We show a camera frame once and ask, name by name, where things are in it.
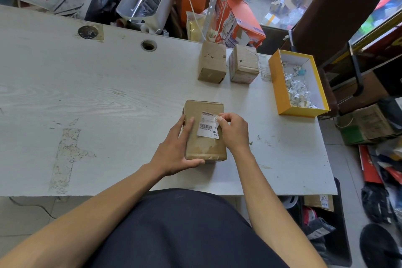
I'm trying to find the person's left hand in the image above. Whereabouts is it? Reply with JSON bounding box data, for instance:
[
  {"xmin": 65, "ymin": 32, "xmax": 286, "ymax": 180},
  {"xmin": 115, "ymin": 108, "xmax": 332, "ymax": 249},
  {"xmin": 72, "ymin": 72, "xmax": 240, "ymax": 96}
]
[{"xmin": 149, "ymin": 113, "xmax": 205, "ymax": 177}]

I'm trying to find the person's right hand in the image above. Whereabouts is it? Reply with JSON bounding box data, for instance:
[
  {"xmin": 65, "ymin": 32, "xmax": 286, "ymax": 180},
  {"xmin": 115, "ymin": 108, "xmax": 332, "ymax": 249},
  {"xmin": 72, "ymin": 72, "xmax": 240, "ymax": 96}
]
[{"xmin": 215, "ymin": 112, "xmax": 252, "ymax": 157}]

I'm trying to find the white barcode label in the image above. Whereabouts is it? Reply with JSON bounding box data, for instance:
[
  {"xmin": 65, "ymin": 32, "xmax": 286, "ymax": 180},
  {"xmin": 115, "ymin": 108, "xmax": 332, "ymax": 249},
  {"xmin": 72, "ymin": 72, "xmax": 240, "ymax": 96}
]
[{"xmin": 197, "ymin": 111, "xmax": 220, "ymax": 139}]

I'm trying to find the tall cardboard box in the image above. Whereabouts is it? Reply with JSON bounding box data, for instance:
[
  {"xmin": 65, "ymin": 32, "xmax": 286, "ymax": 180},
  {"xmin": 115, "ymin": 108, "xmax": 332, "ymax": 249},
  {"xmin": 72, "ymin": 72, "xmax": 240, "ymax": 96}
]
[{"xmin": 183, "ymin": 100, "xmax": 227, "ymax": 163}]

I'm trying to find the small cube brown parcel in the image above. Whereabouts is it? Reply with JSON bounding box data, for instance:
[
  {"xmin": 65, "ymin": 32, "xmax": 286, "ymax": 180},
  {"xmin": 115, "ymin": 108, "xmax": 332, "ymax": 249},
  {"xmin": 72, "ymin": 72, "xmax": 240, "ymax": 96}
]
[{"xmin": 229, "ymin": 44, "xmax": 260, "ymax": 85}]

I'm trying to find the pile of torn label scraps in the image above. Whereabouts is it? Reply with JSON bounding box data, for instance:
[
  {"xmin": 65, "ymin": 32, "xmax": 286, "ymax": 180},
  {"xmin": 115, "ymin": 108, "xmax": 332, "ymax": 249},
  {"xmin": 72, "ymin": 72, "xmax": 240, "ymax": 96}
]
[{"xmin": 282, "ymin": 62, "xmax": 318, "ymax": 109}]

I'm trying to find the labelled brown cardboard box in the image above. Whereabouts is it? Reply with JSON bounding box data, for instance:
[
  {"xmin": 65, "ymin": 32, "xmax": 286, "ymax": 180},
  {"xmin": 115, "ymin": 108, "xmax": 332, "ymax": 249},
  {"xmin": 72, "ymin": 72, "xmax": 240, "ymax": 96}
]
[{"xmin": 304, "ymin": 194, "xmax": 334, "ymax": 212}]

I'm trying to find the person's right forearm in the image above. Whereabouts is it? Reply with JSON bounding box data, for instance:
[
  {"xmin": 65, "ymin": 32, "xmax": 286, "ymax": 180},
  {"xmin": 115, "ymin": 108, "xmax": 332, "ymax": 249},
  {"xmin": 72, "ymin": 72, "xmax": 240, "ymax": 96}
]
[{"xmin": 234, "ymin": 150, "xmax": 327, "ymax": 268}]

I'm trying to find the person's left forearm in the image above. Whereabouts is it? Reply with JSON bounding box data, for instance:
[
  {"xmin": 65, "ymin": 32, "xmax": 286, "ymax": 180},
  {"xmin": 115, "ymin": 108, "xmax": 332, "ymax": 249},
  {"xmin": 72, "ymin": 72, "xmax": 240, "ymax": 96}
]
[{"xmin": 0, "ymin": 164, "xmax": 165, "ymax": 268}]

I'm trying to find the yellow tray with label scraps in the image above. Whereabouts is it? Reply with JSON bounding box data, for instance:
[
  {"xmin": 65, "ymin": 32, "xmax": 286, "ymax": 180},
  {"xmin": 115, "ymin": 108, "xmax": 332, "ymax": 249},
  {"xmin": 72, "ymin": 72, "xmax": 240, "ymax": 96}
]
[{"xmin": 268, "ymin": 49, "xmax": 330, "ymax": 118}]

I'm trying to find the dark navy shirt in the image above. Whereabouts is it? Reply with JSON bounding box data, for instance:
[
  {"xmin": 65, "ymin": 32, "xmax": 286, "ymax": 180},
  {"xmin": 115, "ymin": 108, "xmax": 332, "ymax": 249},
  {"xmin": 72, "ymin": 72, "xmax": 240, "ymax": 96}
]
[{"xmin": 88, "ymin": 188, "xmax": 289, "ymax": 268}]

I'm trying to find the white bucket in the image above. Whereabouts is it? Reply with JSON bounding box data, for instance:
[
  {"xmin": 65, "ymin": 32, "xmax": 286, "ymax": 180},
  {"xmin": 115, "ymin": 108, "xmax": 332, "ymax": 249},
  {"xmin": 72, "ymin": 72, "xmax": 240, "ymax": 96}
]
[{"xmin": 279, "ymin": 195, "xmax": 299, "ymax": 210}]

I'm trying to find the beige plastic packet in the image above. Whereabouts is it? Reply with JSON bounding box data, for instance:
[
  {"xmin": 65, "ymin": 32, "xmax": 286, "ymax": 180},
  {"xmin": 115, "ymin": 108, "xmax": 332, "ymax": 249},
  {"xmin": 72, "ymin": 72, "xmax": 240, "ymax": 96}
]
[{"xmin": 186, "ymin": 10, "xmax": 216, "ymax": 42}]

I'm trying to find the orange printed carton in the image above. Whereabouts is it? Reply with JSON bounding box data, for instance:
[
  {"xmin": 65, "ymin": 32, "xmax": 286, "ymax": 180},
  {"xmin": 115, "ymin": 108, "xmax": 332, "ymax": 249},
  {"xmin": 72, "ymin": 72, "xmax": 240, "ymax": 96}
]
[{"xmin": 215, "ymin": 0, "xmax": 266, "ymax": 49}]

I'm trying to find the red folder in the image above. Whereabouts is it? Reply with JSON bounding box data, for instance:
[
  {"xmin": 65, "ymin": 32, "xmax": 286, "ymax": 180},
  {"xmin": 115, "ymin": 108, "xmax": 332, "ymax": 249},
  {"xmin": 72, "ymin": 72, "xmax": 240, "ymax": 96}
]
[{"xmin": 358, "ymin": 144, "xmax": 384, "ymax": 185}]

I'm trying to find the white plastic bin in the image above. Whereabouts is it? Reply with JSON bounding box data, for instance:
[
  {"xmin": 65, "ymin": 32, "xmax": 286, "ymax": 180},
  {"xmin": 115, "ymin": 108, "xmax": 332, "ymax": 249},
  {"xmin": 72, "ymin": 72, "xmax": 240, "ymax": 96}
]
[{"xmin": 116, "ymin": 0, "xmax": 175, "ymax": 34}]

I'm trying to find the black plastic crate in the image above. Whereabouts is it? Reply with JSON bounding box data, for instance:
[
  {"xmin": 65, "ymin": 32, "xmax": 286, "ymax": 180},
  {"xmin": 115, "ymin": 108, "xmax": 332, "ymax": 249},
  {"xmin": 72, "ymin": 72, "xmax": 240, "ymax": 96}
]
[{"xmin": 297, "ymin": 178, "xmax": 352, "ymax": 268}]

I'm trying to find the black round grommet cover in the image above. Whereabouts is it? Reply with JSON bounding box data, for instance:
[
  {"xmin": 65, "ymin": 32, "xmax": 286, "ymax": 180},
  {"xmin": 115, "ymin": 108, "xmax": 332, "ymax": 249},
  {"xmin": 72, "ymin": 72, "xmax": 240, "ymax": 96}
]
[{"xmin": 77, "ymin": 25, "xmax": 99, "ymax": 40}]

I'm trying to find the black round stool base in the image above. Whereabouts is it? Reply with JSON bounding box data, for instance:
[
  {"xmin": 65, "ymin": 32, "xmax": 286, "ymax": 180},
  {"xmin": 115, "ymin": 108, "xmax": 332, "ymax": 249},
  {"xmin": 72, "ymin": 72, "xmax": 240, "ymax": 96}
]
[{"xmin": 359, "ymin": 224, "xmax": 402, "ymax": 268}]

